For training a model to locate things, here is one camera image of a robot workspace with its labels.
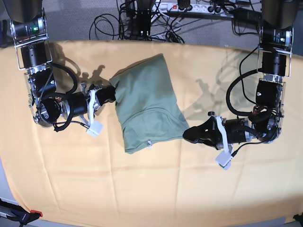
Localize white power strip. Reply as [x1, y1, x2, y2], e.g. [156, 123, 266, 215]
[152, 1, 233, 18]

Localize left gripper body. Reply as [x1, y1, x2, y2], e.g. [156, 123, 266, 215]
[223, 118, 257, 144]

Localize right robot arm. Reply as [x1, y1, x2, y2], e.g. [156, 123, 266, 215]
[3, 0, 116, 132]

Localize black power adapter brick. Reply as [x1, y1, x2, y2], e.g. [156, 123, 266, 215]
[231, 8, 262, 26]

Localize tangled black floor cables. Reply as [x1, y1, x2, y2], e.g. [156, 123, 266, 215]
[89, 0, 185, 44]

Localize orange black clamp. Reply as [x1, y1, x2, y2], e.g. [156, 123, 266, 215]
[0, 200, 43, 227]

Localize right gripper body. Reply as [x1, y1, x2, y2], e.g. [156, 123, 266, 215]
[62, 91, 90, 118]

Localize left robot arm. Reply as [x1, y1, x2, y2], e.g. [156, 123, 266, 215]
[183, 0, 300, 150]

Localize black camera stand post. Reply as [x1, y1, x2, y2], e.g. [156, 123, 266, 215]
[126, 0, 155, 40]

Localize yellow table cloth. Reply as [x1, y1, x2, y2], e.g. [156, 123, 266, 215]
[0, 41, 303, 227]

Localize black clamp right corner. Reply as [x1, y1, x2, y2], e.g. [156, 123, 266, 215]
[293, 214, 303, 226]

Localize green T-shirt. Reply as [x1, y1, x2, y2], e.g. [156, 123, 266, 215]
[109, 54, 189, 154]

